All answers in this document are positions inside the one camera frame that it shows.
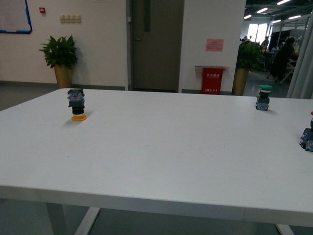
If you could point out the yellow push button switch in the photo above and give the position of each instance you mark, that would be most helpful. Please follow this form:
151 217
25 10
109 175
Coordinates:
77 103

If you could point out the red fire alarm button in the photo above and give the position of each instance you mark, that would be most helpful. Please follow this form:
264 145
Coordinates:
42 10

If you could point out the red fire extinguisher box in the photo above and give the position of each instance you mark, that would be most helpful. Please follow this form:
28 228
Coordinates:
211 78

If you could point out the grey door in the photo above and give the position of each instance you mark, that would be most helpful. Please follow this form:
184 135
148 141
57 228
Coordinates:
156 44

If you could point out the right potted plant gold pot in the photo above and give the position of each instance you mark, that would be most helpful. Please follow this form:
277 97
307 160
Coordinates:
248 59

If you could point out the potted plant gold pot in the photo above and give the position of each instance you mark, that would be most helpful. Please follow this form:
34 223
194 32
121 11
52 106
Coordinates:
248 59
60 55

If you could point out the left potted plant gold pot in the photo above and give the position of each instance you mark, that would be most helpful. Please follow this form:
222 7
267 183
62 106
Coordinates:
60 55

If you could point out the white left table leg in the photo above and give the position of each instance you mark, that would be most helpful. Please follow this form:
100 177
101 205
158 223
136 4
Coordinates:
71 220

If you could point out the white table leg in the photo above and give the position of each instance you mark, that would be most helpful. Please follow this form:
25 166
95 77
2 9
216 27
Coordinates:
284 229
71 220

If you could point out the person in black clothes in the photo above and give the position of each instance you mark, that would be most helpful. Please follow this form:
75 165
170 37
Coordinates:
282 58

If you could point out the white right table leg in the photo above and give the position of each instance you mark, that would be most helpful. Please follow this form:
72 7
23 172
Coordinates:
284 229

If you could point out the blue framed whiteboard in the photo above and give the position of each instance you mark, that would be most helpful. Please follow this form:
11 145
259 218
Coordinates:
14 17

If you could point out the pink paper wall notice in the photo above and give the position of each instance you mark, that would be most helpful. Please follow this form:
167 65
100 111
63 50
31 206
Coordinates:
214 45

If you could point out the green push button switch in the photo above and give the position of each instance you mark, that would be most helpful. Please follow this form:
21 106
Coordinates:
262 102

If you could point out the beige wall switch panel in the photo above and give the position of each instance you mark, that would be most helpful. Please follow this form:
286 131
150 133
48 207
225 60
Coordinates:
70 19

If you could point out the red push button switch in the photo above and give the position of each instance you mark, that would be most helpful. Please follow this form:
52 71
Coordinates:
306 140

